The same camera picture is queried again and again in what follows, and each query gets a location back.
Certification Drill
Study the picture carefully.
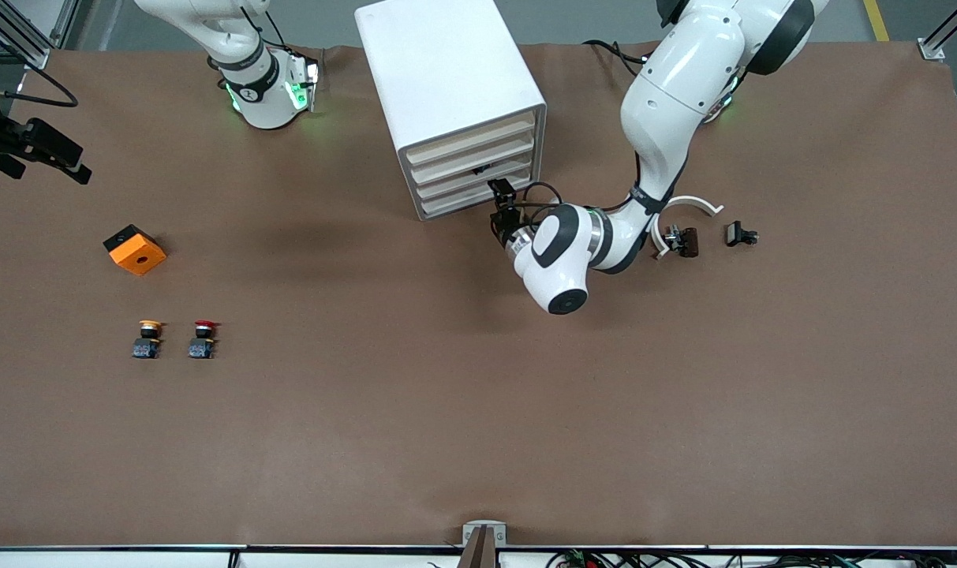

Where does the orange button box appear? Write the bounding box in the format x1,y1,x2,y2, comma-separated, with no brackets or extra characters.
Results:
103,224,167,277

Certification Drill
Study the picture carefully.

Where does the yellow push button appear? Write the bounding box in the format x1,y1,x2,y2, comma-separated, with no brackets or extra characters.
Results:
132,319,163,360

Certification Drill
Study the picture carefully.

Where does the red push button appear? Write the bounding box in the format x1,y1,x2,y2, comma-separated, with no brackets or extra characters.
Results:
188,319,219,360

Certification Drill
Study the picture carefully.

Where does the brown table mat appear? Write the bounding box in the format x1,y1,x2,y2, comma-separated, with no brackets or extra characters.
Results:
0,41,957,549

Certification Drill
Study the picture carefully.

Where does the dark brown small component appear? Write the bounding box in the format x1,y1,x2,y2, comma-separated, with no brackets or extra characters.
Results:
664,226,700,258

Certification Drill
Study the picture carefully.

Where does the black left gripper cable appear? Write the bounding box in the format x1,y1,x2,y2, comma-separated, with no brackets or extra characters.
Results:
521,181,562,230

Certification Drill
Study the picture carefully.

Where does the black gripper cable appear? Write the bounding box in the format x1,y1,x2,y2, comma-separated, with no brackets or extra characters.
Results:
0,16,80,109
521,181,562,230

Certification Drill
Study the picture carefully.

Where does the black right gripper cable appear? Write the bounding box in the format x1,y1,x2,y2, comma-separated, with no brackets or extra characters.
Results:
0,16,80,109

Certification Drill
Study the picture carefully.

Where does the aluminium frame profile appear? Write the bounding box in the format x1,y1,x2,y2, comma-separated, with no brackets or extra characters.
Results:
0,0,80,70
920,0,957,62

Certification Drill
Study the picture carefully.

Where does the black left arm base cable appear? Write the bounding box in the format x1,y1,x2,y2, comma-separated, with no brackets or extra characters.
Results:
583,38,645,76

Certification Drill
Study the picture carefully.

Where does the black arm base cable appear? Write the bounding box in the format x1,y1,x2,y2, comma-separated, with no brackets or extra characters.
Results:
241,4,290,52
583,38,645,76

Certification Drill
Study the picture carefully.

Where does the white curved plastic bracket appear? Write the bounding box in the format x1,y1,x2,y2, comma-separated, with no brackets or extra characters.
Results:
652,195,724,260

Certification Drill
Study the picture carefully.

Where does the black right arm base cable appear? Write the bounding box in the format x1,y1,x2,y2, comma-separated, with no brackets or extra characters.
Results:
241,4,290,52

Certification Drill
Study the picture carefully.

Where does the grey metal edge bracket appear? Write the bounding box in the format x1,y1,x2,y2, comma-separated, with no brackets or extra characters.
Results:
462,521,507,548

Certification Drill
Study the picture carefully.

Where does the black cable bundle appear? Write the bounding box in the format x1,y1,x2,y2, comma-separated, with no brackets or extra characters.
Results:
545,548,957,568

